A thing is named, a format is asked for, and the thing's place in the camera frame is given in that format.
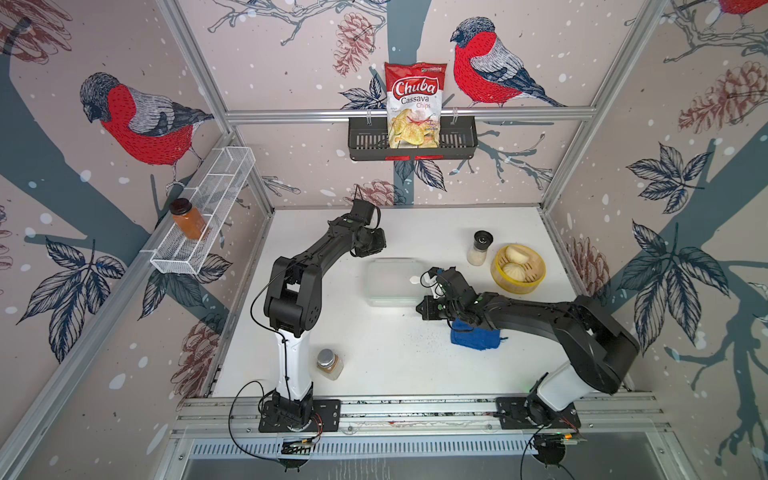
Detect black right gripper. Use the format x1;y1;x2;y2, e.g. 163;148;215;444
411;296;462;322

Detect translucent plastic lunch box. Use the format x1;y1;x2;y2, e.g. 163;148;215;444
363;258;430;308

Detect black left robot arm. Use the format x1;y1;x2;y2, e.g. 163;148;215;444
263;201;386;424

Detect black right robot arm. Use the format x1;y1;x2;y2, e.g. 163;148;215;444
416;267;640;427

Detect blue microfibre cloth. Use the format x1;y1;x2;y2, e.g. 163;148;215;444
449;319;506;351

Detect salt grinder black top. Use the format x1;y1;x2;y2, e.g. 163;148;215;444
467;230;493;266

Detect yellow bowl with dumplings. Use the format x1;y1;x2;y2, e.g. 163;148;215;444
490;244;547;295

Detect small jar silver lid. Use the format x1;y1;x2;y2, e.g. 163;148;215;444
316;348;344;381

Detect red cassava chips bag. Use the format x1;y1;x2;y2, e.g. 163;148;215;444
384;62;447;149

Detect orange sauce bottle black cap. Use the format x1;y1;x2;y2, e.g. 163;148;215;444
169;197;208;241

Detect black wire wall basket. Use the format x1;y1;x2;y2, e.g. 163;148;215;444
348;116;478;161

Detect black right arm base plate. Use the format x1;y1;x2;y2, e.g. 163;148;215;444
494;395;581;430

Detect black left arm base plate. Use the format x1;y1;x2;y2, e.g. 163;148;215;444
258;397;341;433

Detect clear acrylic wall shelf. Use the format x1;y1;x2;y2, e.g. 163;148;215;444
150;146;255;275

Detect aluminium horizontal frame bar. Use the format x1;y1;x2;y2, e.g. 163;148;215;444
224;106;598;125

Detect aluminium front rail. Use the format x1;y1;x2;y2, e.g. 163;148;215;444
168;391;672;439

